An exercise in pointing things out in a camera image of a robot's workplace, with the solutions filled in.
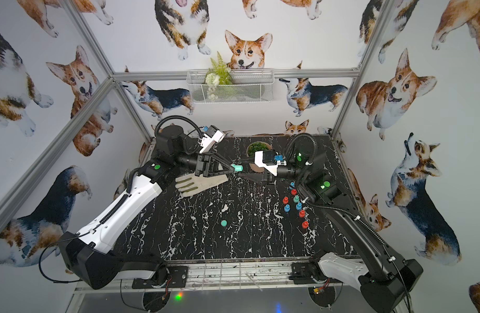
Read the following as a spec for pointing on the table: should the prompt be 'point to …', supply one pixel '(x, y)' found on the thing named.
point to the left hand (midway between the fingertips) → (234, 172)
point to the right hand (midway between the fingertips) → (238, 165)
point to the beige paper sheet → (190, 184)
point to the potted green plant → (256, 147)
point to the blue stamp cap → (299, 206)
